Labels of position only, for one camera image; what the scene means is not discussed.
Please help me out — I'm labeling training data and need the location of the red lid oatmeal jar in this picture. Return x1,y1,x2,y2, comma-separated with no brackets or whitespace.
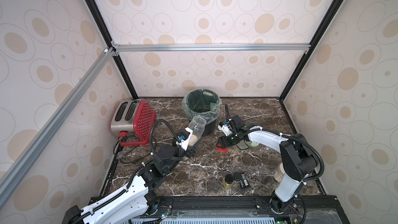
188,115,207,147

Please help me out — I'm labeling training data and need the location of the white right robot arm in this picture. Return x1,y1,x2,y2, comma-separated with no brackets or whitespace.
216,105,324,213

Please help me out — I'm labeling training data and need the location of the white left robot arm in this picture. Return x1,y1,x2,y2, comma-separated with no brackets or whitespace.
62,116,206,224

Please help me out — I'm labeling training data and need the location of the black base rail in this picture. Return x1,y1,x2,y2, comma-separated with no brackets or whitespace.
88,195,346,220

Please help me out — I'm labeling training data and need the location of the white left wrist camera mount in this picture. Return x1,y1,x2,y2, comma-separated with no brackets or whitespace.
176,128,192,151

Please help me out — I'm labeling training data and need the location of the aluminium frame rail back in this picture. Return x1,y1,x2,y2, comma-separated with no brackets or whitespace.
114,43,311,53

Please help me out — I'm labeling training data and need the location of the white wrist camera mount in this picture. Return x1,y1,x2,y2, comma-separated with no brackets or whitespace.
176,128,192,151
218,119,236,136

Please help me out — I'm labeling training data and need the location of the black trash bin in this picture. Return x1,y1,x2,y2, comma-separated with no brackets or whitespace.
196,114,217,136

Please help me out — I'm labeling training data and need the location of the light green jar lid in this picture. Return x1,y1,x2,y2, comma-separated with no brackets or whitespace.
250,142,260,147

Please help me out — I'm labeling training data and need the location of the aluminium frame rail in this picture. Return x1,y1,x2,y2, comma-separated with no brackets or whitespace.
114,43,311,53
1,47,115,207

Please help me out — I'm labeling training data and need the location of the aluminium frame rail left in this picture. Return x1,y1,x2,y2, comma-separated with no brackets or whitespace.
1,47,115,207

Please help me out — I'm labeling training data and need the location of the yellow spice jar black lid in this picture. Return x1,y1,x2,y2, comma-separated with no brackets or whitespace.
222,174,234,190

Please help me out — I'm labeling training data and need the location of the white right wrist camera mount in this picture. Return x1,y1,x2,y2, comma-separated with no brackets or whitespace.
218,119,236,136

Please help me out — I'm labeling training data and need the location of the beige lid jar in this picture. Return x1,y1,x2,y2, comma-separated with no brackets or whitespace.
273,163,285,183

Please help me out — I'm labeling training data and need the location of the small black box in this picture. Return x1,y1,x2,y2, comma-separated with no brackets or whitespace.
240,173,250,189

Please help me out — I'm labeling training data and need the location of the red polka dot toaster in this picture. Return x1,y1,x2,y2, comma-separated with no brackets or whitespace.
110,99,156,147

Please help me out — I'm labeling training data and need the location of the red jar lid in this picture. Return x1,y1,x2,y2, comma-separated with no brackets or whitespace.
216,142,228,152

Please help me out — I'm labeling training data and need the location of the clear oatmeal jar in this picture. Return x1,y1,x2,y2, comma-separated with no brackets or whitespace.
236,140,251,150

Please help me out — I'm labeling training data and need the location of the dark spice jar black lid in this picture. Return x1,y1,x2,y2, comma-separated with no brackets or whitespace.
233,172,243,186

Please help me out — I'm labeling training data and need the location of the black toaster power cord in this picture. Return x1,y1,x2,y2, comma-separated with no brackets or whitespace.
113,135,158,165

